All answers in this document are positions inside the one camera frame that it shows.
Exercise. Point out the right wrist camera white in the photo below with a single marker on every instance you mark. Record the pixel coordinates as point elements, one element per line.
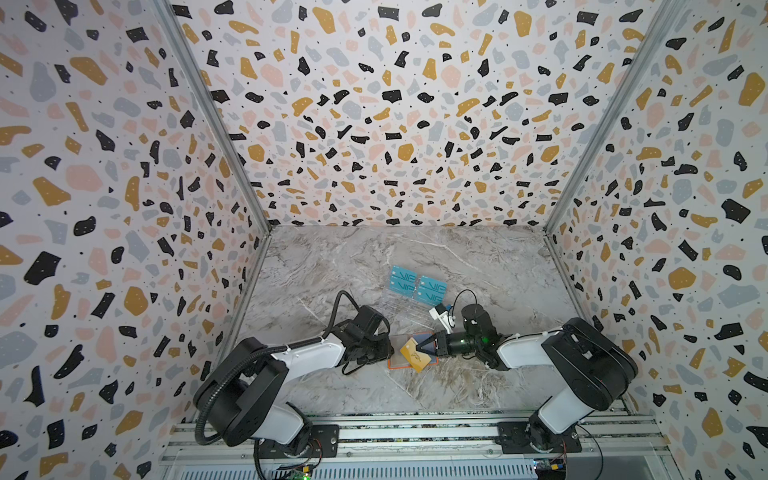
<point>442,313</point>

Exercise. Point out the right aluminium corner post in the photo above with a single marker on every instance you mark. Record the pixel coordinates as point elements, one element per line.
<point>661,24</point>

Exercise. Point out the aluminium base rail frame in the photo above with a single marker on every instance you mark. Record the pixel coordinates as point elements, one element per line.
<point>485,445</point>

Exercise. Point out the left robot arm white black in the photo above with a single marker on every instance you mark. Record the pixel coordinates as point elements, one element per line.
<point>238,401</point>

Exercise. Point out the left aluminium corner post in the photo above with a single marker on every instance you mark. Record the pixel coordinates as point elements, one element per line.
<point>174,34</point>

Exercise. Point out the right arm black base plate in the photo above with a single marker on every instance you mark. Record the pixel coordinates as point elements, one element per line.
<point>519,437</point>

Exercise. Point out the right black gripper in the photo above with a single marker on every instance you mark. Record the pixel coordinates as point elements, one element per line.
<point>437,344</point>

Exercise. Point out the aluminium corner post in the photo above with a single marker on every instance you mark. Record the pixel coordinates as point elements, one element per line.
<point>661,24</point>
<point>174,34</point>

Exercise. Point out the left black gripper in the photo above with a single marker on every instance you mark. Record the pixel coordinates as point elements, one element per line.
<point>386,346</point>

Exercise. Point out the orange card holder wallet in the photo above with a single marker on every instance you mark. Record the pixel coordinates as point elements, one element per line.
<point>397,361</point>

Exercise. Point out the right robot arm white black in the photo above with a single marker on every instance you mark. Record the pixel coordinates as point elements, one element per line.
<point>595,370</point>

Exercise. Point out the teal card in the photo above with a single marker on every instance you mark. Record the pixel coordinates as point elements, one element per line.
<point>430,296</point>
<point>432,285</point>
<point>403,286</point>
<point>402,275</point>

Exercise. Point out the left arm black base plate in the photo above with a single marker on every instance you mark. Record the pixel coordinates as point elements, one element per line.
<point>311,442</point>

